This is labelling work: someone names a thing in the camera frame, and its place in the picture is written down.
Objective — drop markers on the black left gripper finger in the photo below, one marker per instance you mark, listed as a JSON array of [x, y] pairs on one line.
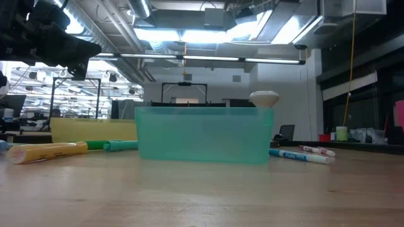
[[79, 47], [80, 59]]

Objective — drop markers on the green thick marker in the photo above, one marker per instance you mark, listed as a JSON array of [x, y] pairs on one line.
[[96, 145]]

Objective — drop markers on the blue thick marker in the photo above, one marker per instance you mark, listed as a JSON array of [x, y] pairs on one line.
[[3, 145]]

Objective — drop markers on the green translucent plastic bin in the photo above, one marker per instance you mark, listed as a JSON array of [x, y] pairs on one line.
[[205, 135]]

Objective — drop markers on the blue white thin marker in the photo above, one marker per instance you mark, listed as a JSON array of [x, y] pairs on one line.
[[300, 156]]

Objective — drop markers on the dark red thin marker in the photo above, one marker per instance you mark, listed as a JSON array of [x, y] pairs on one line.
[[311, 149]]

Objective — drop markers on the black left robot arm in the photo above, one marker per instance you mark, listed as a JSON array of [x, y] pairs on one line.
[[12, 50]]

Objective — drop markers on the person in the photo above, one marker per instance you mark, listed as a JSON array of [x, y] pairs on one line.
[[56, 112]]

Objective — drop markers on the computer monitor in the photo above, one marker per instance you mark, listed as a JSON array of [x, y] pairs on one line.
[[14, 104]]

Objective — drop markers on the yellow translucent plastic bin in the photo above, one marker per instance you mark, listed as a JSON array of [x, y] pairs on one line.
[[91, 129]]

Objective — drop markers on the teal thick marker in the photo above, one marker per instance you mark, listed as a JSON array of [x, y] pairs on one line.
[[121, 145]]

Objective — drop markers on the yellow-orange thick marker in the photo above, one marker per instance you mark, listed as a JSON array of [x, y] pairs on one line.
[[47, 152]]

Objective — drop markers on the green white thin marker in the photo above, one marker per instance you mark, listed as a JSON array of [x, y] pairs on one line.
[[14, 144]]

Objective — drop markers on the black overhead light bar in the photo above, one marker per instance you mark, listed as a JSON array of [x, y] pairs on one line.
[[208, 58]]

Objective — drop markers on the grey ceiling box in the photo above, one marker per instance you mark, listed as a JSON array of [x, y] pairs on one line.
[[214, 17]]

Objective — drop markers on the black office chair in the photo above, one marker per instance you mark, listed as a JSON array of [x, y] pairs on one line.
[[287, 131]]

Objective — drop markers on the green white container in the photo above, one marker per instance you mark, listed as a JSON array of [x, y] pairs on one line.
[[341, 134]]

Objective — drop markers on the red translucent plastic bin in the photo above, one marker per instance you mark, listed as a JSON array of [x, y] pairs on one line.
[[401, 115]]

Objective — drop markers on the silver long air duct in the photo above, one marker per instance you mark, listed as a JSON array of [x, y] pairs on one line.
[[91, 31]]

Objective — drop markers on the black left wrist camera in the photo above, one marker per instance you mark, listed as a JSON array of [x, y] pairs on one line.
[[53, 17]]

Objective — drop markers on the distant black rig frame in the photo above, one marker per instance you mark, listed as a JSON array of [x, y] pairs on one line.
[[184, 84], [98, 101]]

